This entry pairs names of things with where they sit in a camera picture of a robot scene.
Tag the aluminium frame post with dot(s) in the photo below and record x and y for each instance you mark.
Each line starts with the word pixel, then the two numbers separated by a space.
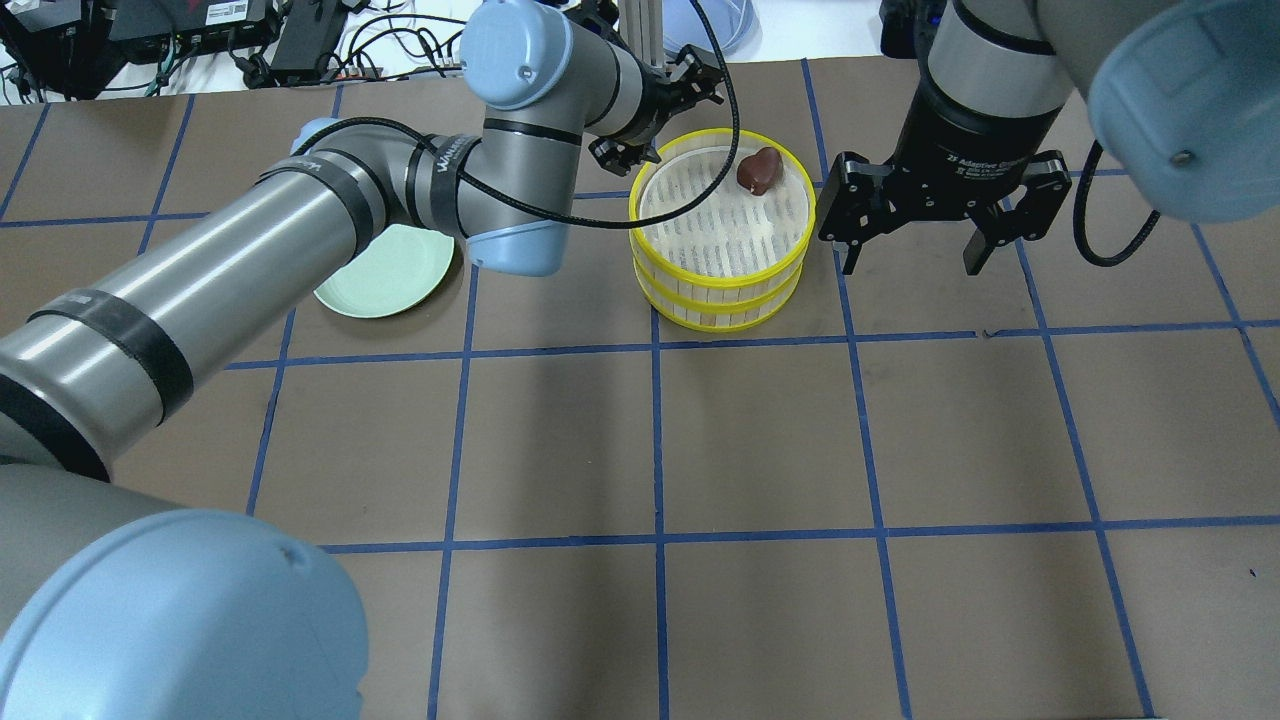
pixel 641 27

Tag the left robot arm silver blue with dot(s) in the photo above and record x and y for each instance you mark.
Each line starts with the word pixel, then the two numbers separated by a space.
pixel 118 605

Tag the brown bun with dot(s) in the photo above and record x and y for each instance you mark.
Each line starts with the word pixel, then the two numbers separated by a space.
pixel 760 172

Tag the light green plate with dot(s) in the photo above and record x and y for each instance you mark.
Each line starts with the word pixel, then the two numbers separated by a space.
pixel 400 268

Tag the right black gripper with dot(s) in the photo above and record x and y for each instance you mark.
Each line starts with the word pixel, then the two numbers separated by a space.
pixel 968 142

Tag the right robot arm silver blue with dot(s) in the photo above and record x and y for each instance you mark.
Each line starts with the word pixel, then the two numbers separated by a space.
pixel 1139 109

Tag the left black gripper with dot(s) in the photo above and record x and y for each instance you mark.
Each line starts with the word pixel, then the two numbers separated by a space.
pixel 668 100

